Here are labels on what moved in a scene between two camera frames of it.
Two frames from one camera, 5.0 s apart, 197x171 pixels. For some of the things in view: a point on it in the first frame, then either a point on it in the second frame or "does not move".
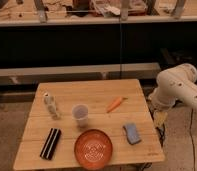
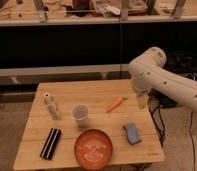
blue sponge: (131, 133) does not move
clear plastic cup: (80, 112) does not move
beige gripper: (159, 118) → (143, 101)
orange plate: (93, 149) does not move
